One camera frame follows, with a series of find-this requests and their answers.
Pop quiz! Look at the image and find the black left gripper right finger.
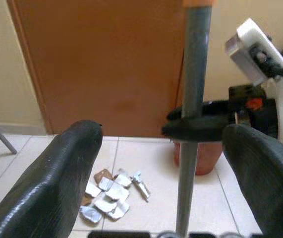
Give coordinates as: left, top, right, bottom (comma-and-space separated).
222, 123, 283, 238

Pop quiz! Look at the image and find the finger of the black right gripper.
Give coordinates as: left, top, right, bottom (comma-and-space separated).
167, 100, 231, 120
161, 116, 230, 144

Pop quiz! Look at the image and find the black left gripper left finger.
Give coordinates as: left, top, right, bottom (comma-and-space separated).
0, 119, 104, 238

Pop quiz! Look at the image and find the red plastic bucket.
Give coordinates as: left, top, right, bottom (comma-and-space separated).
172, 138, 223, 176

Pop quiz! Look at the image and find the brown cardboard scrap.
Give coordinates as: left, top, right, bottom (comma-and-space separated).
81, 193, 95, 207
93, 168, 114, 184

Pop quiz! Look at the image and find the crumpled white paper scrap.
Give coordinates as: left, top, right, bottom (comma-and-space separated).
105, 184, 130, 202
93, 197, 116, 214
79, 206, 103, 226
108, 200, 130, 220
98, 177, 114, 191
84, 180, 102, 199
113, 168, 132, 188

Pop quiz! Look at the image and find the green seat metal stool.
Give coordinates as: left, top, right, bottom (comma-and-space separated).
0, 103, 18, 155

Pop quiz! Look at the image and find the long crumpled paper strip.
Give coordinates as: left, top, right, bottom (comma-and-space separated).
130, 170, 151, 203

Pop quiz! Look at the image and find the brown wooden door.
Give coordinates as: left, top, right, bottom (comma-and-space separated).
14, 0, 188, 138

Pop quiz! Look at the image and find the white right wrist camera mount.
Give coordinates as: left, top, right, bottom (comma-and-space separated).
225, 17, 283, 151

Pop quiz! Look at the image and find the brown door frame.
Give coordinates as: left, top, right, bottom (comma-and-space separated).
6, 0, 56, 135

